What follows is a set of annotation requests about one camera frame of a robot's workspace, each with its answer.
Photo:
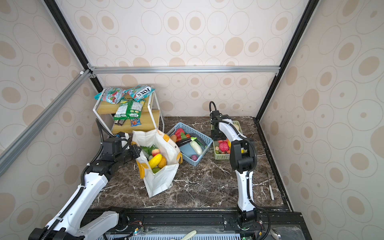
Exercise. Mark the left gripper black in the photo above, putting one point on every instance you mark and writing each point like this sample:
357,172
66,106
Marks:
135,153

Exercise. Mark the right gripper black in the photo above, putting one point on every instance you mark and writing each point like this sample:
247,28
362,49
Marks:
215,137

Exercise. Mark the pink dragon fruit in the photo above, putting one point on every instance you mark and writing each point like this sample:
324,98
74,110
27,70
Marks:
224,146

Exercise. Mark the green leafy lettuce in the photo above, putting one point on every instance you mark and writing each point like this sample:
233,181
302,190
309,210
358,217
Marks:
148,150

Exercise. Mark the red yellow peach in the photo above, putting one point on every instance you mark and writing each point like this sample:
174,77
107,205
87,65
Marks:
154,152

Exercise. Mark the white grocery bag yellow handles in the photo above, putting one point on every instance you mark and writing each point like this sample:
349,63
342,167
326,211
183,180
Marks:
157,180

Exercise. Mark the orange fruit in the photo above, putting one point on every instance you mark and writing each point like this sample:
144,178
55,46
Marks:
162,163

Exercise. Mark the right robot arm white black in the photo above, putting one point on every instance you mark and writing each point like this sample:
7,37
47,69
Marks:
243,160

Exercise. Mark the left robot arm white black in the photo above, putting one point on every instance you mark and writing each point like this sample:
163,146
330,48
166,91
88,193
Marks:
78,198

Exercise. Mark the red green candy bag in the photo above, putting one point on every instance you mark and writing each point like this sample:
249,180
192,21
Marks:
111,95

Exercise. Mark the teal Fox's candy bag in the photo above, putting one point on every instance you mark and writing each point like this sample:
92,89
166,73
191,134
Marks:
139,92

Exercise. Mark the green plastic fruit basket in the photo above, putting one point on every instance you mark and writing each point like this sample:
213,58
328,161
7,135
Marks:
229,140

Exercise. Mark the blue plastic vegetable basket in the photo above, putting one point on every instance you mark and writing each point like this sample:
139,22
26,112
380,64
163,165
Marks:
187,151

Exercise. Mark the small blue red candy packet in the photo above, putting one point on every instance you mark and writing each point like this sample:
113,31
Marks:
135,122

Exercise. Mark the red bell pepper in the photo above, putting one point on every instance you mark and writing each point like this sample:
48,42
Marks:
179,132

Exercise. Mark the dark purple eggplant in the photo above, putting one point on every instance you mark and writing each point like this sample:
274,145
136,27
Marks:
183,142

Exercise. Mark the green snack packet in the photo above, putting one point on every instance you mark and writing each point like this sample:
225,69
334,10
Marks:
129,109

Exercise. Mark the white pen on table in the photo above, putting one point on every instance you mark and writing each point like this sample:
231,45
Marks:
271,193

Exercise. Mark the white wire wooden shelf rack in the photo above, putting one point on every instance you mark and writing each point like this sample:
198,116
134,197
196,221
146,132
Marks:
151,117

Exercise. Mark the horizontal aluminium frame bar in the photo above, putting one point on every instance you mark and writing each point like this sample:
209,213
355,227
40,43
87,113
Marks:
185,70

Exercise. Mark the left slanted aluminium frame bar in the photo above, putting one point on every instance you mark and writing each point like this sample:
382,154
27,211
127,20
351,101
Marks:
22,141

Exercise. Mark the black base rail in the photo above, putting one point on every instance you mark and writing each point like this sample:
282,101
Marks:
123,223

